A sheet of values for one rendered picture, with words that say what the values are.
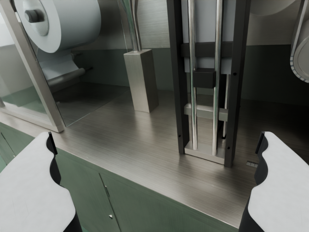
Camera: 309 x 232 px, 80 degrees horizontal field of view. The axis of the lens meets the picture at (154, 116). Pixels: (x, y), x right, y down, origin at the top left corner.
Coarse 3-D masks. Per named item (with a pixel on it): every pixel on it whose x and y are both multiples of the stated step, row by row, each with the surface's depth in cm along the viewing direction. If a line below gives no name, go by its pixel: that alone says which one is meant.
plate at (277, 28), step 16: (144, 0) 90; (160, 0) 86; (16, 16) 155; (144, 16) 94; (160, 16) 89; (256, 16) 70; (272, 16) 67; (288, 16) 65; (304, 16) 63; (128, 32) 103; (144, 32) 98; (160, 32) 93; (256, 32) 72; (272, 32) 69; (288, 32) 67; (128, 48) 109
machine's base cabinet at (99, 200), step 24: (0, 144) 142; (24, 144) 106; (72, 168) 82; (72, 192) 100; (96, 192) 80; (120, 192) 67; (96, 216) 97; (120, 216) 78; (144, 216) 65; (168, 216) 56
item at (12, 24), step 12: (0, 0) 58; (0, 12) 60; (12, 12) 61; (12, 24) 61; (12, 36) 63; (24, 36) 64; (24, 48) 65; (24, 60) 67; (36, 72) 69; (36, 84) 70; (48, 96) 75; (0, 108) 111; (48, 108) 75; (36, 120) 88; (60, 120) 81
